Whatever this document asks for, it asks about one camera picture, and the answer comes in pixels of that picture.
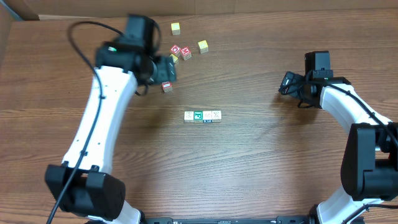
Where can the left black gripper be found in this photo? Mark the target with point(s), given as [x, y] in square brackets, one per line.
[168, 71]

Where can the yellow wooden block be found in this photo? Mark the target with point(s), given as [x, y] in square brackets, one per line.
[174, 58]
[175, 28]
[203, 46]

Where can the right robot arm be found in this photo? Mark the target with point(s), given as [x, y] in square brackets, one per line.
[369, 166]

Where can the white and blue block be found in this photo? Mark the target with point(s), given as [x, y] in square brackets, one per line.
[207, 116]

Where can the green wooden block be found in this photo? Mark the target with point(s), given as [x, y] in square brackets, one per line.
[198, 116]

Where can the red O wooden block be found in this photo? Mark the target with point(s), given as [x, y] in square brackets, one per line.
[175, 50]

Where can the red M wooden block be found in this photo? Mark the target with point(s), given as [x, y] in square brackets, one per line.
[186, 53]

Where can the white K wooden block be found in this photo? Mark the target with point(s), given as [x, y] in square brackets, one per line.
[188, 116]

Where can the red I wooden block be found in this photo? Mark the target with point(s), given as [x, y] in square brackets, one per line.
[167, 86]

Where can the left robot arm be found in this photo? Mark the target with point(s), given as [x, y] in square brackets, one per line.
[83, 184]

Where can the cardboard back board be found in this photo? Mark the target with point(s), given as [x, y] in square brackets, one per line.
[32, 9]

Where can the white patterned wooden block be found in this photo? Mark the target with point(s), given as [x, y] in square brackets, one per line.
[216, 116]

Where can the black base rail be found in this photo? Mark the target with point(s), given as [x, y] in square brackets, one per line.
[224, 221]

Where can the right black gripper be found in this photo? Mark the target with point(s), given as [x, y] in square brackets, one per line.
[288, 82]

